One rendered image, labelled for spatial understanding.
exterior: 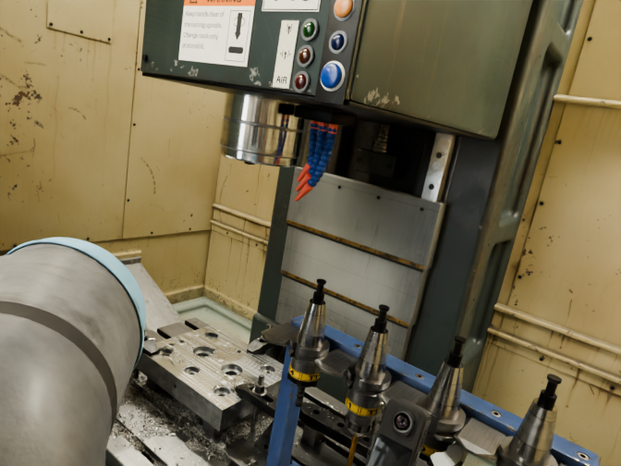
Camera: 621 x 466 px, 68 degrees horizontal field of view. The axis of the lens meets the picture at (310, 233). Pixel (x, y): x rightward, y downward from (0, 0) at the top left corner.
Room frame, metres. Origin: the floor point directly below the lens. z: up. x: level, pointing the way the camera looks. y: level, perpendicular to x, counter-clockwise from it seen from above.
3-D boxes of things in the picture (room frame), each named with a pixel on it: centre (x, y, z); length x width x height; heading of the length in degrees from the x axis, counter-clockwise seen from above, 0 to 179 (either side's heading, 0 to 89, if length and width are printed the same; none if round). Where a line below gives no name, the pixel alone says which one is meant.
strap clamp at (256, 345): (1.08, 0.06, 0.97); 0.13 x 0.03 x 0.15; 145
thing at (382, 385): (0.61, -0.12, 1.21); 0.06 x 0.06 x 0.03
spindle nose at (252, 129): (0.94, 0.13, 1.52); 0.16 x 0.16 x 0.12
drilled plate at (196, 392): (0.97, 0.16, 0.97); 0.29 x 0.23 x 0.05; 55
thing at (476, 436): (0.52, -0.25, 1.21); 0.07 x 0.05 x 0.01; 145
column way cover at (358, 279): (1.31, -0.12, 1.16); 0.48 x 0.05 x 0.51; 55
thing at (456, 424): (0.55, -0.21, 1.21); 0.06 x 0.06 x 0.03
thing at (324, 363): (0.64, -0.07, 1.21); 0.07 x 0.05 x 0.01; 145
